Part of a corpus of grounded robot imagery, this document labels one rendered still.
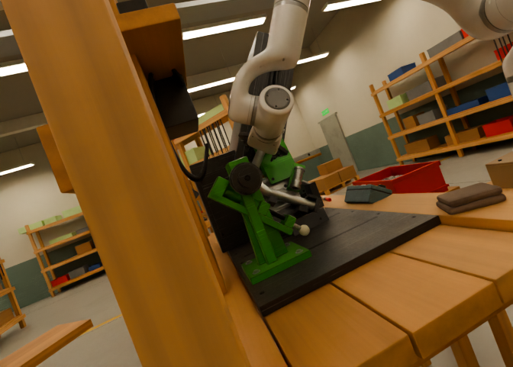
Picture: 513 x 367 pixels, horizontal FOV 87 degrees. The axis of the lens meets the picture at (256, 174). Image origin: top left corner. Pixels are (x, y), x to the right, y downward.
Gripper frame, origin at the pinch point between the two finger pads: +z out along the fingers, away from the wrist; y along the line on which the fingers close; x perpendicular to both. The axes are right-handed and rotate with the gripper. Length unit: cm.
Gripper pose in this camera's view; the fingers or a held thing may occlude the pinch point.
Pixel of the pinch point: (260, 152)
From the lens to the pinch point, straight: 93.1
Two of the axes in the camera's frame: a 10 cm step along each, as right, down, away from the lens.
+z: -1.1, 3.3, 9.4
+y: -9.3, -3.7, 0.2
